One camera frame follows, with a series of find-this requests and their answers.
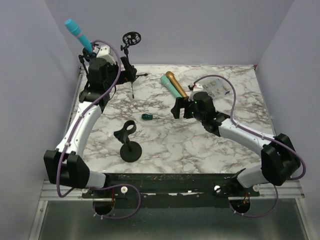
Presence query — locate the mint green microphone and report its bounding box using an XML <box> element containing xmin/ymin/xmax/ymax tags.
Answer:
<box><xmin>160</xmin><ymin>75</ymin><xmax>182</xmax><ymax>98</ymax></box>

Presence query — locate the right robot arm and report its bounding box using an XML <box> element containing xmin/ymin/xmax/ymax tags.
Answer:
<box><xmin>171</xmin><ymin>91</ymin><xmax>301</xmax><ymax>196</ymax></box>

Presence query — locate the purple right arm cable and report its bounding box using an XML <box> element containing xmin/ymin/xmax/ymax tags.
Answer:
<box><xmin>189</xmin><ymin>76</ymin><xmax>308</xmax><ymax>181</ymax></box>

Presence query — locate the clear plastic screw box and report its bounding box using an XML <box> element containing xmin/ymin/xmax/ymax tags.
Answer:
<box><xmin>199</xmin><ymin>77</ymin><xmax>232</xmax><ymax>100</ymax></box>

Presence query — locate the gold microphone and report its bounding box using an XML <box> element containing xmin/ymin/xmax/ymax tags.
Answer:
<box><xmin>165</xmin><ymin>71</ymin><xmax>188</xmax><ymax>97</ymax></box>

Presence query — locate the black clip microphone stand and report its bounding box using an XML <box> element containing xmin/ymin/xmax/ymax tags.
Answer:
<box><xmin>113</xmin><ymin>120</ymin><xmax>142</xmax><ymax>163</ymax></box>

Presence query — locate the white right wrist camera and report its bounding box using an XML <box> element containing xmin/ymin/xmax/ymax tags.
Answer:
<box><xmin>188</xmin><ymin>83</ymin><xmax>204</xmax><ymax>92</ymax></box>

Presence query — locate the black tripod microphone stand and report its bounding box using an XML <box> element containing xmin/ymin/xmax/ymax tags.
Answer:
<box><xmin>119</xmin><ymin>31</ymin><xmax>149</xmax><ymax>99</ymax></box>

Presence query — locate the green handled screwdriver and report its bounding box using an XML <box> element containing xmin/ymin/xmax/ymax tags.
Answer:
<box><xmin>141</xmin><ymin>113</ymin><xmax>157</xmax><ymax>121</ymax></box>

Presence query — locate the aluminium table frame rail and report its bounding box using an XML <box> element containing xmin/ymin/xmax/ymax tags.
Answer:
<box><xmin>29</xmin><ymin>65</ymin><xmax>85</xmax><ymax>238</ymax></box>

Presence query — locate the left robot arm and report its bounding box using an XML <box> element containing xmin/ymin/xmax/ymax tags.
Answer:
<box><xmin>43</xmin><ymin>56</ymin><xmax>137</xmax><ymax>198</ymax></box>

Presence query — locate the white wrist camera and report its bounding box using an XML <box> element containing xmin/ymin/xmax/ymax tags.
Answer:
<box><xmin>93</xmin><ymin>45</ymin><xmax>117</xmax><ymax>65</ymax></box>
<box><xmin>188</xmin><ymin>83</ymin><xmax>204</xmax><ymax>92</ymax></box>

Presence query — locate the blue microphone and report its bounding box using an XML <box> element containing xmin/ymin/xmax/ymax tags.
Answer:
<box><xmin>64</xmin><ymin>18</ymin><xmax>94</xmax><ymax>54</ymax></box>

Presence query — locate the black round base stand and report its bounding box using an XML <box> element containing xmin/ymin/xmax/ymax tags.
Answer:
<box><xmin>78</xmin><ymin>47</ymin><xmax>91</xmax><ymax>74</ymax></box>

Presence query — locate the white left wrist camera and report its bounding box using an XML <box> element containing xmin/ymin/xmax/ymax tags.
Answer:
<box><xmin>93</xmin><ymin>45</ymin><xmax>117</xmax><ymax>65</ymax></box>

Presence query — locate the black front table rail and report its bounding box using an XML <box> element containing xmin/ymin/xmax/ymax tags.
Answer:
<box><xmin>82</xmin><ymin>173</ymin><xmax>260</xmax><ymax>212</ymax></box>

